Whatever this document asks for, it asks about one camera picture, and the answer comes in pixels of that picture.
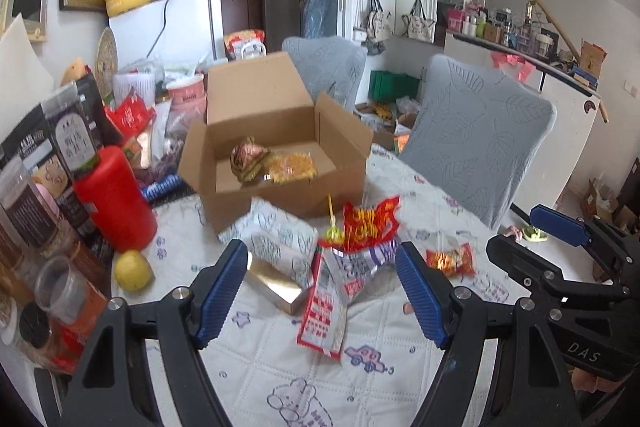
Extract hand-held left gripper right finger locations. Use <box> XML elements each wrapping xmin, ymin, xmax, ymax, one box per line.
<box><xmin>395</xmin><ymin>242</ymin><xmax>576</xmax><ymax>427</ymax></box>

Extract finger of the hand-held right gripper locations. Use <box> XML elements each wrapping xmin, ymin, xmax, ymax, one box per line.
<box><xmin>486</xmin><ymin>234</ymin><xmax>631</xmax><ymax>304</ymax></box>
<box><xmin>531</xmin><ymin>204</ymin><xmax>640</xmax><ymax>259</ymax></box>

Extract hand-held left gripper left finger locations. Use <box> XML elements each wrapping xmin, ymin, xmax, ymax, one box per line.
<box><xmin>60</xmin><ymin>239</ymin><xmax>249</xmax><ymax>427</ymax></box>

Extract small orange snack packet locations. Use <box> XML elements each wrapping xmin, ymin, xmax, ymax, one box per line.
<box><xmin>425</xmin><ymin>243</ymin><xmax>476</xmax><ymax>278</ymax></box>

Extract gold box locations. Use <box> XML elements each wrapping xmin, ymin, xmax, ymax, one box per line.
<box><xmin>247</xmin><ymin>255</ymin><xmax>304</xmax><ymax>317</ymax></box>

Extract white leaf-print snack packet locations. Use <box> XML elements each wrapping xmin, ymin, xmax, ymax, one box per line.
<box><xmin>218</xmin><ymin>197</ymin><xmax>319</xmax><ymax>293</ymax></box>

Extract red and white packet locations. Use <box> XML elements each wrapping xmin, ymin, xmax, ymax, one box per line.
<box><xmin>296</xmin><ymin>243</ymin><xmax>348</xmax><ymax>360</ymax></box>

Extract yellow-green lollipop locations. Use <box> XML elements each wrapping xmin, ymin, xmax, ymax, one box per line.
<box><xmin>322</xmin><ymin>195</ymin><xmax>346</xmax><ymax>253</ymax></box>

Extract brown cardboard box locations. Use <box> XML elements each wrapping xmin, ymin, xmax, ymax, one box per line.
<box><xmin>178</xmin><ymin>51</ymin><xmax>375</xmax><ymax>233</ymax></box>

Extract person's right hand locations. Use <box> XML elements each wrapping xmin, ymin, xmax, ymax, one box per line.
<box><xmin>572</xmin><ymin>367</ymin><xmax>636</xmax><ymax>395</ymax></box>

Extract yellow round fruit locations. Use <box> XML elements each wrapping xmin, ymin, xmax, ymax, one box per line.
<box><xmin>114</xmin><ymin>249</ymin><xmax>153</xmax><ymax>293</ymax></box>

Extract white counter cabinet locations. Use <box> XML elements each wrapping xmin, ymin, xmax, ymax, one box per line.
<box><xmin>444</xmin><ymin>32</ymin><xmax>601</xmax><ymax>228</ymax></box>

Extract blue striped tube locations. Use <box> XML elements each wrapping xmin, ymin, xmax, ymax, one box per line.
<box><xmin>141</xmin><ymin>174</ymin><xmax>183</xmax><ymax>202</ymax></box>

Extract quilted cartoon-print tablecloth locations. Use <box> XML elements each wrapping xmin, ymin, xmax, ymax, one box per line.
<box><xmin>107</xmin><ymin>144</ymin><xmax>551</xmax><ymax>427</ymax></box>

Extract grey leaf-pattern covered chair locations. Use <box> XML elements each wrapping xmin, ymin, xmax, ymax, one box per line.
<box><xmin>281</xmin><ymin>36</ymin><xmax>368</xmax><ymax>112</ymax></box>
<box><xmin>400</xmin><ymin>53</ymin><xmax>557</xmax><ymax>230</ymax></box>

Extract green and brown wrapped snack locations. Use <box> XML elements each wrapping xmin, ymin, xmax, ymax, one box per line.
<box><xmin>230</xmin><ymin>136</ymin><xmax>271</xmax><ymax>182</ymax></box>

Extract red plastic canister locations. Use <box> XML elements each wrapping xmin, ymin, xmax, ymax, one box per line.
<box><xmin>74</xmin><ymin>146</ymin><xmax>158</xmax><ymax>253</ymax></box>

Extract yellow snack packet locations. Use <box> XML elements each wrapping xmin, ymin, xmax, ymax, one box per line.
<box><xmin>265</xmin><ymin>151</ymin><xmax>318</xmax><ymax>184</ymax></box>

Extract clear plastic cup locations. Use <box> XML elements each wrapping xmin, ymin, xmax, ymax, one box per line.
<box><xmin>34</xmin><ymin>255</ymin><xmax>96</xmax><ymax>325</ymax></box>

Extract small open cardboard box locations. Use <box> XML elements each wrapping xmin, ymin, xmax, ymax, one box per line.
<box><xmin>575</xmin><ymin>39</ymin><xmax>608</xmax><ymax>82</ymax></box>

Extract pink ribbon bow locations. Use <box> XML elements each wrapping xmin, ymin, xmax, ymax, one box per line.
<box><xmin>490</xmin><ymin>51</ymin><xmax>536</xmax><ymax>82</ymax></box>

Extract black round lid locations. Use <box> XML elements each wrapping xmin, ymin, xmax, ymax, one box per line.
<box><xmin>17</xmin><ymin>302</ymin><xmax>53</xmax><ymax>350</ymax></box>

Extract pink bottle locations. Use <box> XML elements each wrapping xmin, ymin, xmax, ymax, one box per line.
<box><xmin>35</xmin><ymin>184</ymin><xmax>76</xmax><ymax>220</ymax></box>

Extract pink paper bowl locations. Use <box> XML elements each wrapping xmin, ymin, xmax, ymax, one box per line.
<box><xmin>166</xmin><ymin>74</ymin><xmax>207</xmax><ymax>118</ymax></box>

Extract green plastic crate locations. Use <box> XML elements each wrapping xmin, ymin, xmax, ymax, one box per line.
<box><xmin>369</xmin><ymin>71</ymin><xmax>421</xmax><ymax>105</ymax></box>

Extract clear jar white label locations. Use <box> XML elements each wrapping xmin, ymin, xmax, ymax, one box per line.
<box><xmin>41</xmin><ymin>96</ymin><xmax>101</xmax><ymax>180</ymax></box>

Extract clear jar dark label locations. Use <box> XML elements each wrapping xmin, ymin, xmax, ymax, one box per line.
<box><xmin>0</xmin><ymin>157</ymin><xmax>61</xmax><ymax>253</ymax></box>

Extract white ribbed plastic basket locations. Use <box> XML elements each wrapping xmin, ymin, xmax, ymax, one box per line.
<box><xmin>112</xmin><ymin>72</ymin><xmax>156</xmax><ymax>108</ymax></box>

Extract black pouch white print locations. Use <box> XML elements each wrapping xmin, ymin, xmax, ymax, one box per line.
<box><xmin>0</xmin><ymin>107</ymin><xmax>63</xmax><ymax>188</ymax></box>

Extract red and yellow snack bag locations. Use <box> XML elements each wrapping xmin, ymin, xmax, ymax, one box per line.
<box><xmin>223</xmin><ymin>28</ymin><xmax>267</xmax><ymax>60</ymax></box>

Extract round woven mat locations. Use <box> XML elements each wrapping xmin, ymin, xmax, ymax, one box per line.
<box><xmin>95</xmin><ymin>27</ymin><xmax>118</xmax><ymax>100</ymax></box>

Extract white fridge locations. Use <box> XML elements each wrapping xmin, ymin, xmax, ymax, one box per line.
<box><xmin>107</xmin><ymin>0</ymin><xmax>226</xmax><ymax>72</ymax></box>

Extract brown door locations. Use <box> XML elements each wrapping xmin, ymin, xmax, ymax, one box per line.
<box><xmin>206</xmin><ymin>0</ymin><xmax>265</xmax><ymax>40</ymax></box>

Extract beige tote bag dark straps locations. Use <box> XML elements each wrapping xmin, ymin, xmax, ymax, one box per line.
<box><xmin>366</xmin><ymin>0</ymin><xmax>393</xmax><ymax>42</ymax></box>

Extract beige wall intercom panel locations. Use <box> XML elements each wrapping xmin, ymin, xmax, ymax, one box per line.
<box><xmin>0</xmin><ymin>0</ymin><xmax>48</xmax><ymax>42</ymax></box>

